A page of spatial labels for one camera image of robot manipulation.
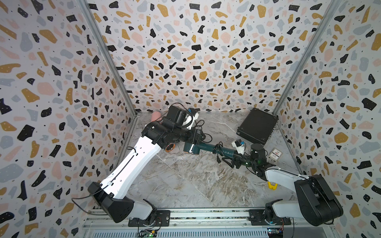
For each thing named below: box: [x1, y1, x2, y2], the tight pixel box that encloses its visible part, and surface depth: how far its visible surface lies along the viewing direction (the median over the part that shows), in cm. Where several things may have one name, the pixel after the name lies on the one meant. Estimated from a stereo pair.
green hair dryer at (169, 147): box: [165, 142, 176, 153], surface depth 99 cm
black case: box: [236, 107, 279, 146], surface depth 112 cm
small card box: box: [266, 147, 284, 164], surface depth 99 cm
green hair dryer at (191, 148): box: [183, 140, 240, 157], surface depth 63 cm
